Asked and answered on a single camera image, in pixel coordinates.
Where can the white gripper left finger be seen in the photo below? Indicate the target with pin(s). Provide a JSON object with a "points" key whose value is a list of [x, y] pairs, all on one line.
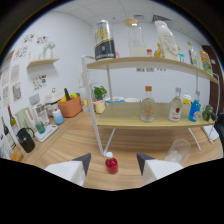
{"points": [[68, 169]]}

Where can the orange basket with fruit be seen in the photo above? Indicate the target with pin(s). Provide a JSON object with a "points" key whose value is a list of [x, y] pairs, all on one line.
{"points": [[70, 107]]}

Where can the small blue liquid bottle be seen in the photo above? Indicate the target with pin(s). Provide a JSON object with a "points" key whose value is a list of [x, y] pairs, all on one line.
{"points": [[194, 110]]}

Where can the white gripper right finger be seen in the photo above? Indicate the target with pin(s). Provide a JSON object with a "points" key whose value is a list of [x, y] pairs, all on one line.
{"points": [[158, 167]]}

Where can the pale blue plastic bottle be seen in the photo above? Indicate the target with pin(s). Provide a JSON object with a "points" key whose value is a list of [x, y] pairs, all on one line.
{"points": [[58, 117]]}

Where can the clear glass with ice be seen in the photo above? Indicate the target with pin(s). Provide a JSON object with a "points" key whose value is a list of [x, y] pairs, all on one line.
{"points": [[178, 152]]}

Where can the small pink liquid bottle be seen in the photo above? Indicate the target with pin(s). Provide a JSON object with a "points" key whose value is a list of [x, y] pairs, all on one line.
{"points": [[117, 55]]}

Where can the small red liquid bottle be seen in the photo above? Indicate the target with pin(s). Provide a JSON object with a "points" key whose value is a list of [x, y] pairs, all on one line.
{"points": [[111, 165]]}

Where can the yellow cup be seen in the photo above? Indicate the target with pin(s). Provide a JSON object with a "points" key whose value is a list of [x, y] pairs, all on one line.
{"points": [[100, 107]]}

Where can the small amber bottle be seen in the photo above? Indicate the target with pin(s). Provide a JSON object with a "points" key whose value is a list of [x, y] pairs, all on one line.
{"points": [[158, 51]]}

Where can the green pitcher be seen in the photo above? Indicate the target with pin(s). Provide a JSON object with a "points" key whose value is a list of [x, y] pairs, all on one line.
{"points": [[23, 118]]}

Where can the white notebook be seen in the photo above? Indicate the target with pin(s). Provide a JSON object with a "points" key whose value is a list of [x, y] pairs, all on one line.
{"points": [[210, 133]]}

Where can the white kitchen scale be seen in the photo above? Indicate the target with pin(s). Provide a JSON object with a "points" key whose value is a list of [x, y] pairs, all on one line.
{"points": [[48, 133]]}

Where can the clear bottle with green cap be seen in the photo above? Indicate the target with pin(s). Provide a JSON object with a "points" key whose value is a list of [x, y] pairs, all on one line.
{"points": [[193, 56]]}

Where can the yellow juice can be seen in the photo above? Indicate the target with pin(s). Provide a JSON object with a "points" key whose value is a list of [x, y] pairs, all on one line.
{"points": [[206, 63]]}

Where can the black chair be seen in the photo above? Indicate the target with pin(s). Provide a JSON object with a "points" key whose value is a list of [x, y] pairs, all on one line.
{"points": [[220, 130]]}

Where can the large white bottle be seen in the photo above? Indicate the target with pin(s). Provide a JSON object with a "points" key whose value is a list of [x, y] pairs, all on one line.
{"points": [[167, 41]]}

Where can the green potted plant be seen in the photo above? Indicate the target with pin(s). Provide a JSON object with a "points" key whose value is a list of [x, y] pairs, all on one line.
{"points": [[100, 92]]}

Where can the large glass bottle wooden lid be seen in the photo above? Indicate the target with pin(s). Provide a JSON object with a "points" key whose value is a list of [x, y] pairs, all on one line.
{"points": [[136, 40]]}

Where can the white-framed wooden two-tier shelf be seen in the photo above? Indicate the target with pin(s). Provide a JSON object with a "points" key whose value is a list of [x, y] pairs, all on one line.
{"points": [[146, 115]]}

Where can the white bowl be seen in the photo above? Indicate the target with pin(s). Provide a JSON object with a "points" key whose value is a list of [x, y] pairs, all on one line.
{"points": [[132, 100]]}

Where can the brown door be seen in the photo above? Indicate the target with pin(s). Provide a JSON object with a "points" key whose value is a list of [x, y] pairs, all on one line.
{"points": [[215, 76]]}

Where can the clear bottle with orange cap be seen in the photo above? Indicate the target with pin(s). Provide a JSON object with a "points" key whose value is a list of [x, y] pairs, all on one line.
{"points": [[147, 108]]}

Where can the glass jar with limes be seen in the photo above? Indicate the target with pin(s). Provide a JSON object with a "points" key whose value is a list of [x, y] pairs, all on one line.
{"points": [[207, 113]]}

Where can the wooden wall shelf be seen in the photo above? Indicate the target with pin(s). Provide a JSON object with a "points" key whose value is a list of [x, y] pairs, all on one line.
{"points": [[41, 62]]}

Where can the clear bottle with red label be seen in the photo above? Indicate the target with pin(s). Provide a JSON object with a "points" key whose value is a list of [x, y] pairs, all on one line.
{"points": [[175, 108]]}

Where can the black pitcher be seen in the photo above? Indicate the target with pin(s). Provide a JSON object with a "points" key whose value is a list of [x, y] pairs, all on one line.
{"points": [[26, 141]]}

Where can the white vase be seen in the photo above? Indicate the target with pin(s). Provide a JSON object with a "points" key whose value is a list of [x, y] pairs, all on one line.
{"points": [[50, 50]]}

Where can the wine bottle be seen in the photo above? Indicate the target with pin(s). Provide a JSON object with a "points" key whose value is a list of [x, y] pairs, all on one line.
{"points": [[13, 121], [8, 135]]}

